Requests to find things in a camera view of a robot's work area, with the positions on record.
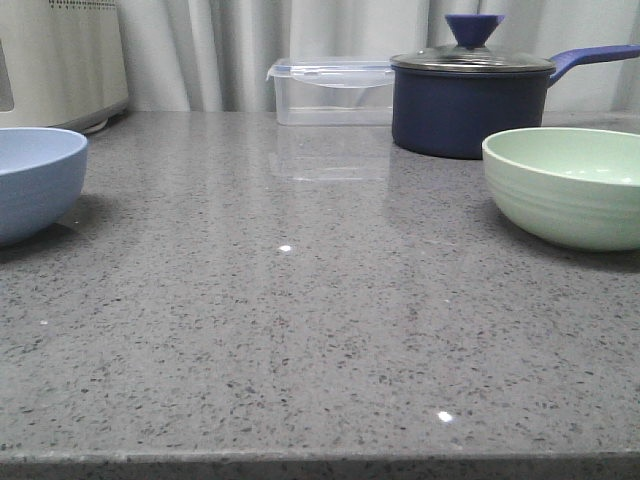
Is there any light green bowl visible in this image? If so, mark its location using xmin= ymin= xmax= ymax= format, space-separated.
xmin=482 ymin=127 xmax=639 ymax=251

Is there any light blue bowl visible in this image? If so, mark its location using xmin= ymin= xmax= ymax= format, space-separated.
xmin=1 ymin=127 xmax=88 ymax=246

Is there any clear plastic food container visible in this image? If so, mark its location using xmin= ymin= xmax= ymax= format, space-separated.
xmin=267 ymin=57 xmax=394 ymax=126

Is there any dark blue saucepan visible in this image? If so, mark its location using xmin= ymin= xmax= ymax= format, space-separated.
xmin=391 ymin=44 xmax=639 ymax=159

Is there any white curtain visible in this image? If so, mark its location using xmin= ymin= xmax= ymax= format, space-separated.
xmin=117 ymin=1 xmax=639 ymax=112

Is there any glass lid with blue knob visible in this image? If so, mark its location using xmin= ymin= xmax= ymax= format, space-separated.
xmin=390 ymin=14 xmax=554 ymax=74

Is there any white kitchen appliance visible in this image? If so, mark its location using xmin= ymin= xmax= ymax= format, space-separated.
xmin=1 ymin=1 xmax=129 ymax=131

